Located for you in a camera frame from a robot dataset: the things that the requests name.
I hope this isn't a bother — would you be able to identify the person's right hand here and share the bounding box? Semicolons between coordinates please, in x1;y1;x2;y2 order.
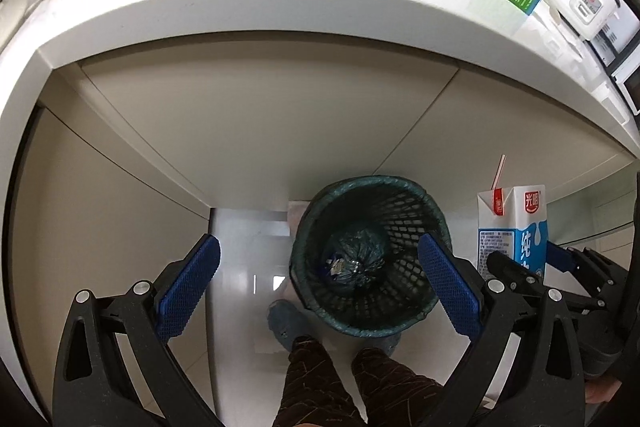
585;379;621;405

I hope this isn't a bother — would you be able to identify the white vented appliance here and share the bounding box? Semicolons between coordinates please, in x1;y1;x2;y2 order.
591;21;632;68

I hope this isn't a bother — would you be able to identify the person's right leg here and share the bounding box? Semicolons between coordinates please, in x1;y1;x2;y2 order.
350;347;446;427

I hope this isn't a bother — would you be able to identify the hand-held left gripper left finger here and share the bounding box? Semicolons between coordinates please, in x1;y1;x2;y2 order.
52;234;223;427

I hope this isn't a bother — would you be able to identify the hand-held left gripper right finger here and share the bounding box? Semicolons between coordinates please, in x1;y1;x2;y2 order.
417;232;586;427

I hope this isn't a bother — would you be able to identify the grey-blue slipper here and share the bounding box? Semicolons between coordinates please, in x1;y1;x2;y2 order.
267;299;312;351
365;332;401;356

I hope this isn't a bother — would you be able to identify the dark green mesh wastebasket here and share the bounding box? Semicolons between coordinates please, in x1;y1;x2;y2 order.
290;176;453;340

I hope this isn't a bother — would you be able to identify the dark knotted plastic bag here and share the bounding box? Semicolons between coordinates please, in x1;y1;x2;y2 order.
320;222;388;295

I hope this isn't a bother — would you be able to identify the striped drinking straw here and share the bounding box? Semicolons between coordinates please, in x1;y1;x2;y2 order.
492;154;507;191

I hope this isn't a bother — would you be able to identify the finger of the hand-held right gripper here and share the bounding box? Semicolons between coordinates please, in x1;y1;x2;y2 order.
486;251;548;295
546;241;627;310

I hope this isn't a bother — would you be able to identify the blue white milk carton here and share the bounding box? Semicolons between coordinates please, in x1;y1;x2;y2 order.
477;185;549;280

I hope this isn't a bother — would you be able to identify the beige cabinet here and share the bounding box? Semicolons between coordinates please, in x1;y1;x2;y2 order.
10;57;632;413

